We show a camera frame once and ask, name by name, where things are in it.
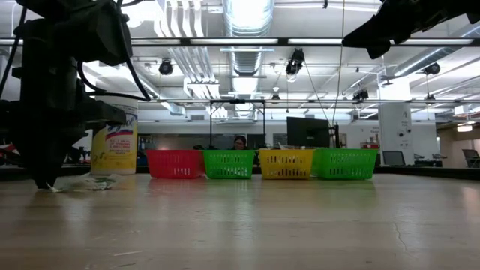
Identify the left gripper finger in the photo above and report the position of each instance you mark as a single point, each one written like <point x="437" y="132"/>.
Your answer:
<point x="47" y="161"/>

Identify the red plastic basket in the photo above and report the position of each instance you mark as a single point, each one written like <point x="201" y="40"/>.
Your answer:
<point x="174" y="165"/>

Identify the green plastic basket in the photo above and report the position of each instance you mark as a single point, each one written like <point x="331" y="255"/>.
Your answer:
<point x="345" y="163"/>
<point x="228" y="165"/>

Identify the yellow Lysol wipes canister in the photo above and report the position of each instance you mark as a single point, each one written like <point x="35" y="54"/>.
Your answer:
<point x="116" y="150"/>

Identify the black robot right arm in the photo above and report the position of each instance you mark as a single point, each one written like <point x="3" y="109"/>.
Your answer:
<point x="474" y="7"/>

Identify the black frame stand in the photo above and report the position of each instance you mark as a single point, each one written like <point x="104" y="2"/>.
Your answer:
<point x="236" y="101"/>

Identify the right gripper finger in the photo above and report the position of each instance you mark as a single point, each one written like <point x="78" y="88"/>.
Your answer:
<point x="369" y="35"/>
<point x="378" y="50"/>

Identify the black overhead camera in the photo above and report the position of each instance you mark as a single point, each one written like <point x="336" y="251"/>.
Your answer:
<point x="296" y="60"/>

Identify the small green printed packet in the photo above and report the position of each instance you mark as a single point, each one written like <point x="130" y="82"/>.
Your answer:
<point x="75" y="185"/>
<point x="103" y="182"/>
<point x="54" y="188"/>
<point x="85" y="180"/>

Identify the person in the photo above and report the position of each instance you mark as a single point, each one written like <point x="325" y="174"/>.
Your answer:
<point x="240" y="143"/>

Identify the red angled bar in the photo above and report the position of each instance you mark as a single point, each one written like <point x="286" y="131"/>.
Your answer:
<point x="6" y="148"/>

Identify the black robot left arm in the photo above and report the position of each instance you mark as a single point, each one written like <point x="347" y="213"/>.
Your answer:
<point x="93" y="30"/>

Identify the black ceiling spotlight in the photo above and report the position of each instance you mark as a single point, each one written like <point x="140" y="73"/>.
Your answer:
<point x="432" y="68"/>
<point x="360" y="95"/>
<point x="165" y="67"/>

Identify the black background robot arms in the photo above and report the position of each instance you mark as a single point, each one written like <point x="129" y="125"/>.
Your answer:
<point x="80" y="155"/>

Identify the yellow plastic basket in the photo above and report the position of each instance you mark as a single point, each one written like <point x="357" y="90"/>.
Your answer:
<point x="287" y="165"/>

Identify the black monitor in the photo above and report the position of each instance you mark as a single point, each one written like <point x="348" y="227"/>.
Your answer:
<point x="307" y="132"/>

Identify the ceiling air duct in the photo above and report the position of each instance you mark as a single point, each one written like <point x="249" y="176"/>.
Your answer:
<point x="247" y="22"/>

